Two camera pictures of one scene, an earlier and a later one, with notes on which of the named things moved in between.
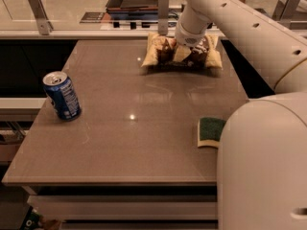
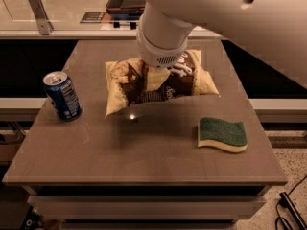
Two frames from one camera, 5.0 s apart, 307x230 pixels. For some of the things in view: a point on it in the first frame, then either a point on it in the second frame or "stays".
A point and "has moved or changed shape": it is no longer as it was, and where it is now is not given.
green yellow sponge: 209,131 stays
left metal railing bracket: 43,24 stays
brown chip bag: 163,53 has moved or changed shape
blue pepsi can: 62,96 stays
